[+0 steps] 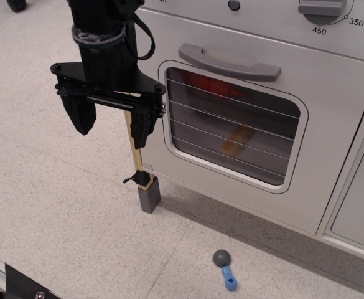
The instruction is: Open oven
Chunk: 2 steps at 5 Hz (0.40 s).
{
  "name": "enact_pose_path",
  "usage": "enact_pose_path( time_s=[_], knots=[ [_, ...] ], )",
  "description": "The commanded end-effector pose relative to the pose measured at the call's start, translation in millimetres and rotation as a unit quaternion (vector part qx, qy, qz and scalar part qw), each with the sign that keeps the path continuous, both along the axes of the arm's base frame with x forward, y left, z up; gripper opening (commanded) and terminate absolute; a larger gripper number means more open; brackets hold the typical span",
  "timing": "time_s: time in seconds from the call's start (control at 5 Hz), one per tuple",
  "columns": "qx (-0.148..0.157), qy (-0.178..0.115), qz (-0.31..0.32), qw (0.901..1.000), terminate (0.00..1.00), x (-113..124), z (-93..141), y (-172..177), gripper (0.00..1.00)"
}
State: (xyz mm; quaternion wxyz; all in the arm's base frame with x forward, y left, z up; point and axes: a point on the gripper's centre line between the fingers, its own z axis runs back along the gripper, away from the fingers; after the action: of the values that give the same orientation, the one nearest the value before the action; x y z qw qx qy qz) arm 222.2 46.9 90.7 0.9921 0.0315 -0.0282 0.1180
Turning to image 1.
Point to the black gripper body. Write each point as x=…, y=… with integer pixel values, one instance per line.
x=108, y=73

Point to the grey and blue toy scoop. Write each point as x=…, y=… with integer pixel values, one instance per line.
x=222, y=259

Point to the white toy kitchen cabinet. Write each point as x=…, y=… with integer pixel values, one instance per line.
x=280, y=21

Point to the black tape strip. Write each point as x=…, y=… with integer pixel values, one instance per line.
x=141, y=178

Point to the black base plate with screw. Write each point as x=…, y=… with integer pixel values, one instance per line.
x=19, y=285

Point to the black caster wheel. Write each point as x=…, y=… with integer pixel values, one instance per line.
x=17, y=5

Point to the grey oven door handle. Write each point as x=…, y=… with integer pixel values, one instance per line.
x=259, y=72

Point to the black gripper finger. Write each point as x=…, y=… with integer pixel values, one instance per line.
x=142, y=125
x=81, y=112

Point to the toy bread loaf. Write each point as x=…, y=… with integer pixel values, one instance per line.
x=236, y=142

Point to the grey leg foot cap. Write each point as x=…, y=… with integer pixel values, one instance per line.
x=149, y=199

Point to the grey temperature knob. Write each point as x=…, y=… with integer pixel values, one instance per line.
x=322, y=12

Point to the wooden cabinet leg post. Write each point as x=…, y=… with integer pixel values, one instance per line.
x=136, y=153

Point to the white oven door with window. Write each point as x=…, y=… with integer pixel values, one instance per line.
x=259, y=124

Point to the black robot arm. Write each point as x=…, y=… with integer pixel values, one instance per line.
x=104, y=16

